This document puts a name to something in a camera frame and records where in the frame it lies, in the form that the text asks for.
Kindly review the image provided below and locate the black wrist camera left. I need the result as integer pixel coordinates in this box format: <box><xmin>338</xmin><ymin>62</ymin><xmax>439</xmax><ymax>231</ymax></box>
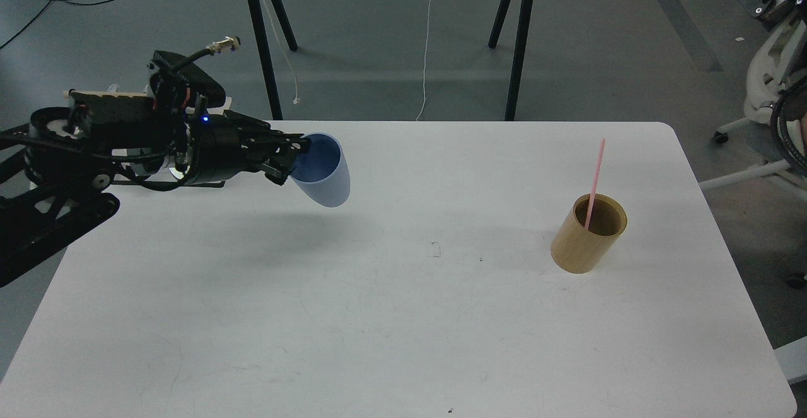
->
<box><xmin>149</xmin><ymin>37</ymin><xmax>240</xmax><ymax>110</ymax></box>

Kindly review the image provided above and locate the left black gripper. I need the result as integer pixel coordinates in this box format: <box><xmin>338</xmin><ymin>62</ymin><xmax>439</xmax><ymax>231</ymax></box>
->
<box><xmin>187</xmin><ymin>110</ymin><xmax>311</xmax><ymax>186</ymax></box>

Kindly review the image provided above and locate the bamboo cylindrical holder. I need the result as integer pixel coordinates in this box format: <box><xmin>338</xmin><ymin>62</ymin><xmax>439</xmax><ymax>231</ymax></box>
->
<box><xmin>550</xmin><ymin>194</ymin><xmax>628</xmax><ymax>274</ymax></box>

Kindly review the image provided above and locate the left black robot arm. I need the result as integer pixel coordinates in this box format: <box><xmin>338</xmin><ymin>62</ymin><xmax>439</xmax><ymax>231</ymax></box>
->
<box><xmin>2</xmin><ymin>85</ymin><xmax>313</xmax><ymax>286</ymax></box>

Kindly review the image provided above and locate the white hanging cord with plug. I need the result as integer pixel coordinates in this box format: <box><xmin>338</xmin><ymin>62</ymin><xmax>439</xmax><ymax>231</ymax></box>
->
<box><xmin>255</xmin><ymin>0</ymin><xmax>302</xmax><ymax>105</ymax></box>

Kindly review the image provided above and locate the white office chair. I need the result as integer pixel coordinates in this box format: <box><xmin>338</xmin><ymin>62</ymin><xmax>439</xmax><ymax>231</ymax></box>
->
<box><xmin>699</xmin><ymin>0</ymin><xmax>807</xmax><ymax>289</ymax></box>

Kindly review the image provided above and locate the black wire cup rack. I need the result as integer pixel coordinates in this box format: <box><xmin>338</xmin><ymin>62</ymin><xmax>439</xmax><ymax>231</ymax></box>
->
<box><xmin>115</xmin><ymin>107</ymin><xmax>240</xmax><ymax>192</ymax></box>

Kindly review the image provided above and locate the white hanging cable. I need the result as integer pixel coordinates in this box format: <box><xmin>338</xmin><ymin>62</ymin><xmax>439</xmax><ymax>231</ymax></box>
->
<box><xmin>416</xmin><ymin>0</ymin><xmax>434</xmax><ymax>122</ymax></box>

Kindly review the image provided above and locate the light blue plastic cup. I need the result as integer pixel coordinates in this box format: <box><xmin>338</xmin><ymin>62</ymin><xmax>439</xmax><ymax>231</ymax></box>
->
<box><xmin>291</xmin><ymin>132</ymin><xmax>351</xmax><ymax>208</ymax></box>

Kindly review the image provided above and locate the pink chopstick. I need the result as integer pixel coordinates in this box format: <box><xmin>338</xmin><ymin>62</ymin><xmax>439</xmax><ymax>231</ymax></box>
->
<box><xmin>583</xmin><ymin>137</ymin><xmax>606</xmax><ymax>231</ymax></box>

